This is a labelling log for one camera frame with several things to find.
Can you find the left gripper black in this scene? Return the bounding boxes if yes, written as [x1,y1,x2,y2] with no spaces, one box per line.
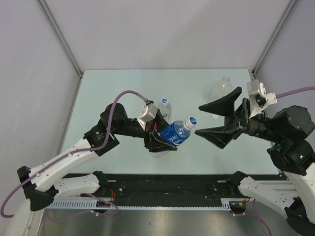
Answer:
[112,108,179,152]

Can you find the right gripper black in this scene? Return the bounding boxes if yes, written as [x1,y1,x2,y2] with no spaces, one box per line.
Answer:
[193,86,283,147]

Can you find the red cap water bottle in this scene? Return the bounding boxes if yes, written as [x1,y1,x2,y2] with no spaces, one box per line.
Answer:
[149,150,170,158]

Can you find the blue label Pocari bottle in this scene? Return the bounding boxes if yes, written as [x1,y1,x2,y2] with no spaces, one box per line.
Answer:
[160,119,195,146]

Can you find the square clear juice bottle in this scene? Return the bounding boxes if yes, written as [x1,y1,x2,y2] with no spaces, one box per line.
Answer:
[210,76,233,102]

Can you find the green label clear bottle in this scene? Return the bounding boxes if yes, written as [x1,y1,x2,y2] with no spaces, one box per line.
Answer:
[158,98,172,122]

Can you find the blue Pocari bottle cap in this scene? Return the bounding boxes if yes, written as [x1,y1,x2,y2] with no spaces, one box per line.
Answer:
[187,117,197,128]

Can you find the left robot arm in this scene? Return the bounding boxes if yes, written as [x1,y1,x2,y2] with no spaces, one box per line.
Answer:
[5,103,177,236]

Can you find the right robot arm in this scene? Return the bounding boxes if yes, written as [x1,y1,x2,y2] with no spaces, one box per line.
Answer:
[195,84,315,236]

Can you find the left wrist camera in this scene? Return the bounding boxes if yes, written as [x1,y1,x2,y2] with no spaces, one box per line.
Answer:
[137,100,158,130]

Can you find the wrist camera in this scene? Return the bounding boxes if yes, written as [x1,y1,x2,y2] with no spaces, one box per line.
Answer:
[247,80,277,118]
[137,100,158,130]

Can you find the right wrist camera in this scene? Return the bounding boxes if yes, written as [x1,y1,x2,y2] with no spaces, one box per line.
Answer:
[247,80,277,118]

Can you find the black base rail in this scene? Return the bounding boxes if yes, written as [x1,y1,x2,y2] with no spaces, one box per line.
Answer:
[66,173,271,207]

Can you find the white cable duct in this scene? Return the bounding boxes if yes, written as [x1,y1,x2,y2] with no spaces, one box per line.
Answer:
[46,198,249,211]

